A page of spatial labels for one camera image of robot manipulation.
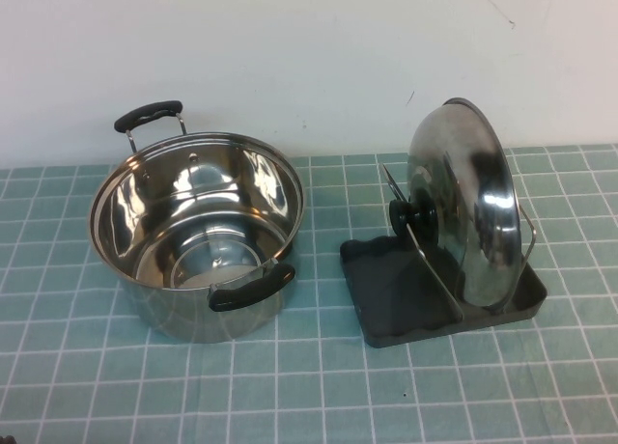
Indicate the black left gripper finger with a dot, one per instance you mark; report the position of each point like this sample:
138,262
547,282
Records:
6,441

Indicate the stainless steel pot lid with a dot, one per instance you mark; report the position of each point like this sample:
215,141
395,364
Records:
463,174

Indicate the dark grey lid rack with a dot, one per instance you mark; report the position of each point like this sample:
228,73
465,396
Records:
381,280

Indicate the green grid tablecloth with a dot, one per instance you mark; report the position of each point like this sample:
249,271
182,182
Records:
338,391

